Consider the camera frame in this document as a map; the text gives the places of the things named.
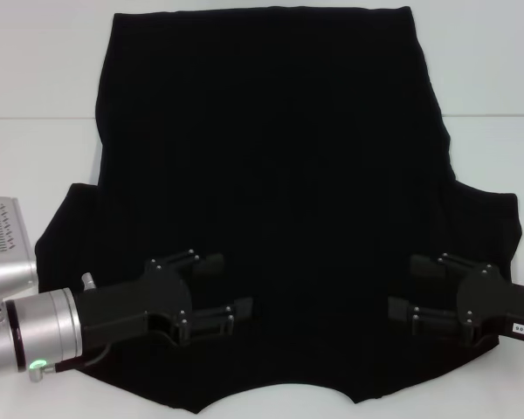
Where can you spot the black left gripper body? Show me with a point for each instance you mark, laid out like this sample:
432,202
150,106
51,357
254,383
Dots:
126,305

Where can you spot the silver vented wrist camera box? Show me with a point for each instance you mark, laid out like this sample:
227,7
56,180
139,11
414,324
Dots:
4,244

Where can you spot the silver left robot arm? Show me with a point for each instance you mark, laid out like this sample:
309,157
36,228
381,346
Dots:
35,327

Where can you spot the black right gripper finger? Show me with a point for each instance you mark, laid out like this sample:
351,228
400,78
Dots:
436,322
425,265

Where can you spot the black shirt with FREE print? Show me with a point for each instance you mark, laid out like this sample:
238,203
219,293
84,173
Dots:
266,153

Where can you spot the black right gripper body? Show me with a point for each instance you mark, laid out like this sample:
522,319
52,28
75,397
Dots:
493,305

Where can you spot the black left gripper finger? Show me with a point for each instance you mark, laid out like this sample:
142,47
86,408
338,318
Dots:
209,320
209,263

